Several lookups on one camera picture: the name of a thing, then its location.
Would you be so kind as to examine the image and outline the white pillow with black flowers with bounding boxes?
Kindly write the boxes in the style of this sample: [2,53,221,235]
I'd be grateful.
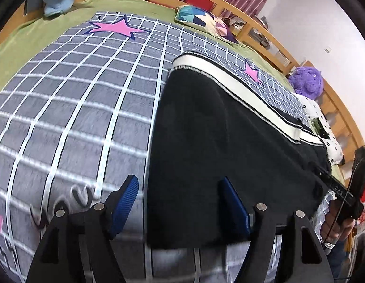
[297,93,345,166]

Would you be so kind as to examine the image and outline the wooden bed frame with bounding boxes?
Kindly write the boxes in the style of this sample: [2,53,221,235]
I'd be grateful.
[0,0,365,183]

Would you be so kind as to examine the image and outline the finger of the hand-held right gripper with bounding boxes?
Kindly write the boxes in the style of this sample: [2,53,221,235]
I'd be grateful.
[315,165,335,185]

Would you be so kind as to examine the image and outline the dark phone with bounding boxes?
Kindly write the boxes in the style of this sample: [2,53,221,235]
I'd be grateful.
[311,117,331,140]

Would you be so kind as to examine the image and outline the person's right hand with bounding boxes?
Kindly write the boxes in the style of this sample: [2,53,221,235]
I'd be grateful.
[322,200,356,254]

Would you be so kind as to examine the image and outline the grey checkered star blanket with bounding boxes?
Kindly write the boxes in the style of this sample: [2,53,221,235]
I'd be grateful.
[0,11,323,283]

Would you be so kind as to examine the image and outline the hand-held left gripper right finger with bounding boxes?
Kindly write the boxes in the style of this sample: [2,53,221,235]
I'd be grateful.
[219,177,335,283]

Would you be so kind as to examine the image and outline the black pants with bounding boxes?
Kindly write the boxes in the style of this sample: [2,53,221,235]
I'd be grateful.
[146,51,334,250]

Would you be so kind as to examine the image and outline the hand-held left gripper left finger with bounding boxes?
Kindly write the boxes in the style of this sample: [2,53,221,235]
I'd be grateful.
[25,175,139,283]

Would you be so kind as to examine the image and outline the geometric patterned cushion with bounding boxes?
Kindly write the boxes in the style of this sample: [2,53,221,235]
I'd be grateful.
[174,5,240,44]

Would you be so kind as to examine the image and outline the purple plush toy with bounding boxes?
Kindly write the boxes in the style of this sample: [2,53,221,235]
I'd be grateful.
[288,66,323,100]

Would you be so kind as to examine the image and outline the green bed sheet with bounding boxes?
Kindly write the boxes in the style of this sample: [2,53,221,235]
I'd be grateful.
[0,0,347,185]

